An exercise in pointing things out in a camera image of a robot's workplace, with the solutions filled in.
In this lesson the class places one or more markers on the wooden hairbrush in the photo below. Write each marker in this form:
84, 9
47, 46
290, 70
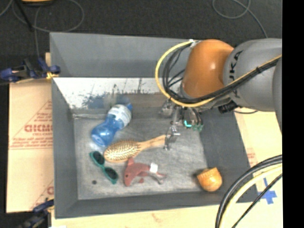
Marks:
122, 151

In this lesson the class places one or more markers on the red-brown toy dolphin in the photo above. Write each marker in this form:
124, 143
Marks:
135, 171

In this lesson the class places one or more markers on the blue clear plastic bottle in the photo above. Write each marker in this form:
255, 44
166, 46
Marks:
111, 125

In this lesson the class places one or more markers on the brown cardboard board, red print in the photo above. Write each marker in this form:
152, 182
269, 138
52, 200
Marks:
28, 117

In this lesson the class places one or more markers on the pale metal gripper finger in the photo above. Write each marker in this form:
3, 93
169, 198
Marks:
175, 132
167, 142

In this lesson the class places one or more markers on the grey metal bin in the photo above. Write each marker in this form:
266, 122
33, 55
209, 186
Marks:
180, 160

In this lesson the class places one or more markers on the green sunglasses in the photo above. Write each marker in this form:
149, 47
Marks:
104, 166

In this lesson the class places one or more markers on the black cylinder on white bracket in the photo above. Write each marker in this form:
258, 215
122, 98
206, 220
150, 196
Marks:
227, 107

